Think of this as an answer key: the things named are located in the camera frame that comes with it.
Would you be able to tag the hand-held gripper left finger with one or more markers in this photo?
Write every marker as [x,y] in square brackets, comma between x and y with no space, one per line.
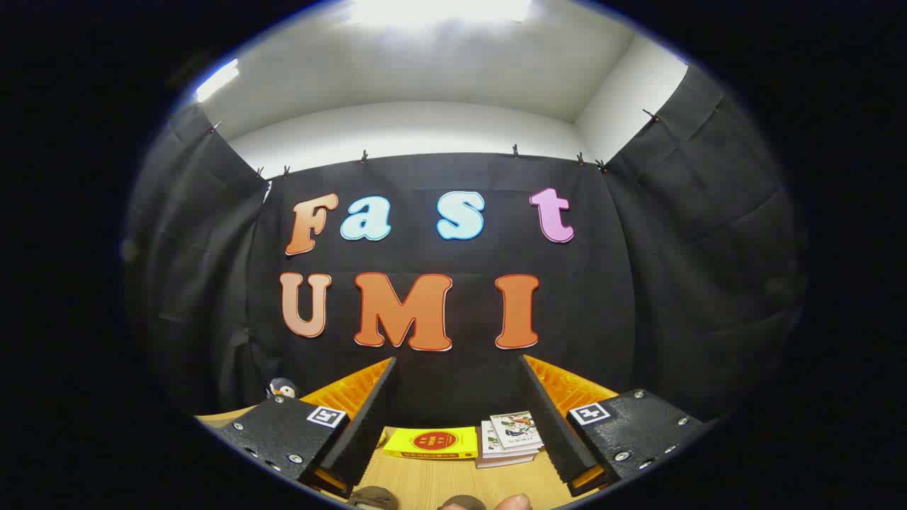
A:
[368,425]

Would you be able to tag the penguin plush toy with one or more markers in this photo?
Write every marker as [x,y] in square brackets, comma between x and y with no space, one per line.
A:
[283,388]

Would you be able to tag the brown fuzzy shoe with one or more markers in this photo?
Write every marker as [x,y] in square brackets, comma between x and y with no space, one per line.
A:
[372,499]
[462,503]

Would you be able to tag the black backdrop cloth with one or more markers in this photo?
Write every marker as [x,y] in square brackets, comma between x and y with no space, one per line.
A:
[638,283]

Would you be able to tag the yellow book with red circle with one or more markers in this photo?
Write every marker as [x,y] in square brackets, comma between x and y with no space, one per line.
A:
[432,443]

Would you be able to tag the white illustrated cover book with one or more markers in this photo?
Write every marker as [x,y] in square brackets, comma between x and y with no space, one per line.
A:
[517,431]

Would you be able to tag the brown-edged book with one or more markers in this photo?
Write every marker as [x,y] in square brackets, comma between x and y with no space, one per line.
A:
[496,463]

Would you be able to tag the row of small cloth clips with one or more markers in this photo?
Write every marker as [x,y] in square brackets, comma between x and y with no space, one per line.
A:
[363,156]

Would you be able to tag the ceiling light panel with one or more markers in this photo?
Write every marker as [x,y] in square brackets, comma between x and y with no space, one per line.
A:
[439,10]
[217,79]

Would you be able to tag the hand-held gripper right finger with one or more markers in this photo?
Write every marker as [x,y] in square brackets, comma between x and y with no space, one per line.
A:
[549,425]

